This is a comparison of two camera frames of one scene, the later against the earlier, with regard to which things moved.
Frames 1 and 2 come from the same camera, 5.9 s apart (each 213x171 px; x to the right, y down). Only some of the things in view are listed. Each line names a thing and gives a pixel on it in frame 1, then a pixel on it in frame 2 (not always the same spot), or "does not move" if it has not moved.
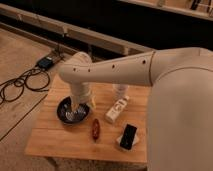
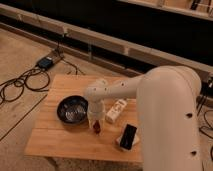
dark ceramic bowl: [67, 115] does not move
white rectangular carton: [114, 112] does not move
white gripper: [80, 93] to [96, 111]
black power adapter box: [46, 62] does not move
